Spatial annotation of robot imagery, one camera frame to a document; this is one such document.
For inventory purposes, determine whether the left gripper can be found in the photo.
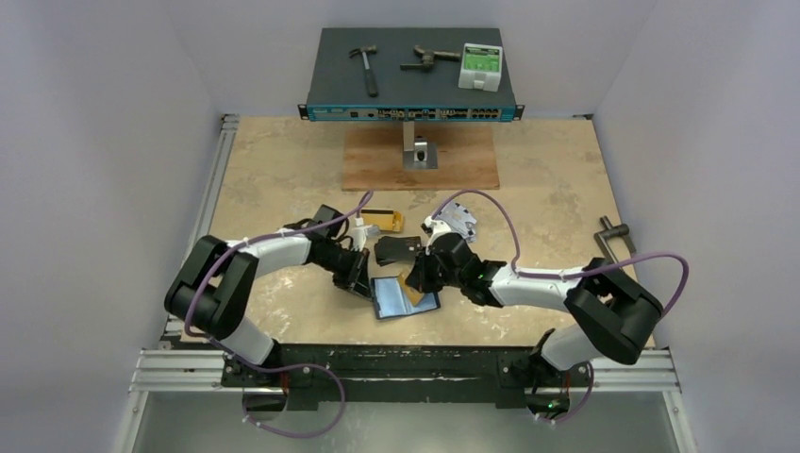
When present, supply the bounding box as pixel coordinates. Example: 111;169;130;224
314;243;374;301

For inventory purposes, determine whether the navy blue card holder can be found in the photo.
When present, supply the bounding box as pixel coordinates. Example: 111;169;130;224
371;277;441;320

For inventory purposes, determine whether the gold credit card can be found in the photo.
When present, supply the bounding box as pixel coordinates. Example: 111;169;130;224
397;270;425;307

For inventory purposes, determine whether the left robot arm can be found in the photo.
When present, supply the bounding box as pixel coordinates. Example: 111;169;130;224
164;205;372;386

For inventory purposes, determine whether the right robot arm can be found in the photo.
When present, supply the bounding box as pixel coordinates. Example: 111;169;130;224
406;233;664;384

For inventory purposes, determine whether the black card pile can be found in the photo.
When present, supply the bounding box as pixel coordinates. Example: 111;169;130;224
374;236;423;266

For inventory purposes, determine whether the plywood board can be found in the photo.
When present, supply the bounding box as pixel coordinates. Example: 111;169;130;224
342;126;500;192

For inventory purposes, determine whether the hammer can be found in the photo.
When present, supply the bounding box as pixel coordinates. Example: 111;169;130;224
348;45;379;98

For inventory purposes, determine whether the rusty metal clamp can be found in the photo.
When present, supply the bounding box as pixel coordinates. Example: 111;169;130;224
399;44;462;73

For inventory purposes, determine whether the white green box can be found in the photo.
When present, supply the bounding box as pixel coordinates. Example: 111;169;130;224
458;42;504;92

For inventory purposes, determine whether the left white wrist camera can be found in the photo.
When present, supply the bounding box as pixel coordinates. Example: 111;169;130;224
347;216;380;251

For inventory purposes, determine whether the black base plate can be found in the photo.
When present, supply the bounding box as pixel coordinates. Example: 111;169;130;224
222;344;590;414

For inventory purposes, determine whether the metal bracket stand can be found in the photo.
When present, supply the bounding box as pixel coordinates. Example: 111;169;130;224
402;121;439;170

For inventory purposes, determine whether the metal crank handle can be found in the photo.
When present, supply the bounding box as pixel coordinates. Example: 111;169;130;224
593;215;637;262

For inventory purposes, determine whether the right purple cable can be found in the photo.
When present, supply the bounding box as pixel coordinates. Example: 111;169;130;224
431;190;692;427

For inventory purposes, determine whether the network switch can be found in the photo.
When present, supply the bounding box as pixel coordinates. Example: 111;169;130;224
298;27;525;122

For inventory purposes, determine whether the aluminium frame rail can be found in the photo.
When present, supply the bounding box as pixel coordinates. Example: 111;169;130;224
112;114;697;452

